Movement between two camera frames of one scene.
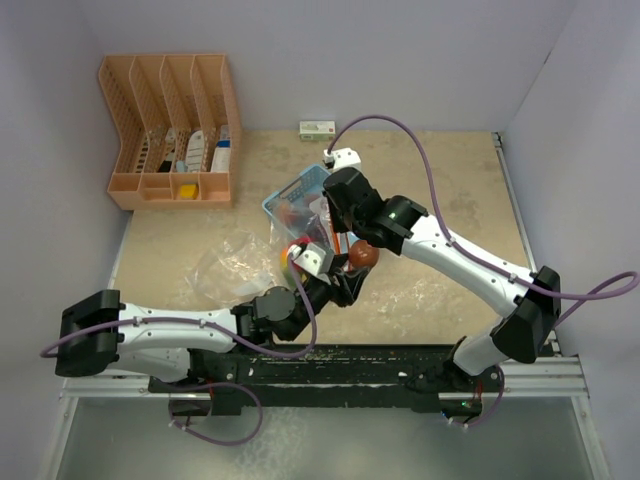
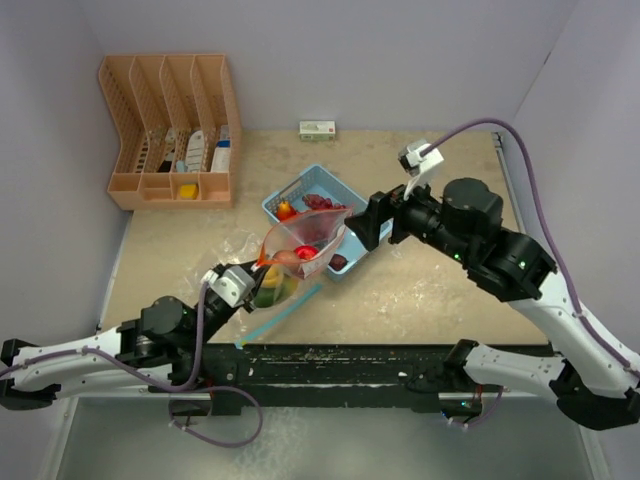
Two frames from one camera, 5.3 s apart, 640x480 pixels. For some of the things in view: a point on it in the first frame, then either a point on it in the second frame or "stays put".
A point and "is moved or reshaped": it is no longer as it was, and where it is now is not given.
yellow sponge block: [188, 191] stays put
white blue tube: [222, 151] stays put
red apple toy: [299, 240] is moved or reshaped
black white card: [170, 140] stays put
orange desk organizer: [177, 121] stays put
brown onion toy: [363, 255] -> [285, 256]
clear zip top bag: [304, 235] is moved or reshaped
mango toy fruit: [283, 264] is moved or reshaped
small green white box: [317, 130] stays put
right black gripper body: [343, 221] -> [418, 217]
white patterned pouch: [195, 152] stays put
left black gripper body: [320, 292] -> [215, 318]
